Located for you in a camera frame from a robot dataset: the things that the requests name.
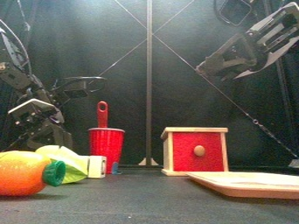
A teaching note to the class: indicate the red plastic cup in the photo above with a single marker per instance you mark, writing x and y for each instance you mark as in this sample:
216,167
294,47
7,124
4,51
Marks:
104,145

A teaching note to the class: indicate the black metal frame pole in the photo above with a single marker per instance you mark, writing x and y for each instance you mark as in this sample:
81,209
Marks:
148,87

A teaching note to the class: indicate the yellow-green toy food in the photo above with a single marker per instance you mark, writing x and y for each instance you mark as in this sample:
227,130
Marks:
72,164

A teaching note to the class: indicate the orange toy bottle green cap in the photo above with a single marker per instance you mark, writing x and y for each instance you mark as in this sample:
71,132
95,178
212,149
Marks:
23,172

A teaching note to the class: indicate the red plastic utensil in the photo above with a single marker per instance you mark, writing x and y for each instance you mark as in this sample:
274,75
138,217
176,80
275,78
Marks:
101,118

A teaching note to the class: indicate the white corner bracket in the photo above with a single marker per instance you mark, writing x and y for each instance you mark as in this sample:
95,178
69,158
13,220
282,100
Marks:
294,164

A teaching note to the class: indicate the light wooden board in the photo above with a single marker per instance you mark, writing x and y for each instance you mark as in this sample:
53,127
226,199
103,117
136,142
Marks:
248,183

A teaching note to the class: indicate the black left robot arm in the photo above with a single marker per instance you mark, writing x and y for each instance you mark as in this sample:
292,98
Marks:
15,77

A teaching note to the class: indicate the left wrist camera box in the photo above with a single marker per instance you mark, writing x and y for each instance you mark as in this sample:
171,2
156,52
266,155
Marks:
76,93

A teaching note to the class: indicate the small blue toy piece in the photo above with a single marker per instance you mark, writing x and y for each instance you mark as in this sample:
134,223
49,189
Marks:
115,169

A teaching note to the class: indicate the wooden box with red drawer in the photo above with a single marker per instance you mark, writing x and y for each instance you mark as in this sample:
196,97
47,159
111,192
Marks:
194,140

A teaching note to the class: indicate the white toy sushi roll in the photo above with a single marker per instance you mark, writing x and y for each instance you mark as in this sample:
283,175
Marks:
96,166

